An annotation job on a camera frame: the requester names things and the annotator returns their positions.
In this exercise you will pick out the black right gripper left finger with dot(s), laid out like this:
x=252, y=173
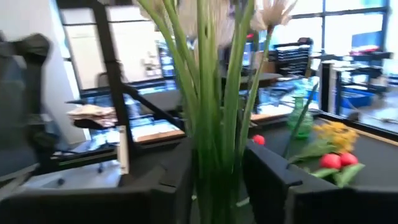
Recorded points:
x=180, y=174

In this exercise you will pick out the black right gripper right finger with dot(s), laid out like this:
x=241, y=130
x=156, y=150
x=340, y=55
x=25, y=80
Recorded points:
x=264, y=180

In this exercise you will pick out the red artificial tulip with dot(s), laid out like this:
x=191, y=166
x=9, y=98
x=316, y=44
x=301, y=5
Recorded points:
x=258, y=140
x=348, y=158
x=330, y=161

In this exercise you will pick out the white artificial flower bunch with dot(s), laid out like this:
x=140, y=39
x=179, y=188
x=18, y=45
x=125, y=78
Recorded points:
x=211, y=124

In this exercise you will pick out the yellow artificial flower bunch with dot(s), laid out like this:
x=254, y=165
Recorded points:
x=339, y=133

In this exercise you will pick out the black background robot arm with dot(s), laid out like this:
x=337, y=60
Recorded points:
x=32, y=93

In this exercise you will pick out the green glass vase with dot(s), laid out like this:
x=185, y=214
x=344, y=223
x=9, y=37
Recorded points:
x=306, y=124

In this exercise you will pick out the black table mat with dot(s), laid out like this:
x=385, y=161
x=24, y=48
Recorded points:
x=379, y=161

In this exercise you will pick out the blue storage bin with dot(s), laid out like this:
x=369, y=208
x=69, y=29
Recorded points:
x=357, y=99

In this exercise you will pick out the black shelf rack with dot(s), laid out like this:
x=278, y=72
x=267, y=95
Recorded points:
x=292, y=59

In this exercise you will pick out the white metal frame bracket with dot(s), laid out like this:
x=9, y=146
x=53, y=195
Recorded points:
x=123, y=149

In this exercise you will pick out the black aluminium rig frame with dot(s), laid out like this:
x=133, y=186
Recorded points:
x=107, y=46

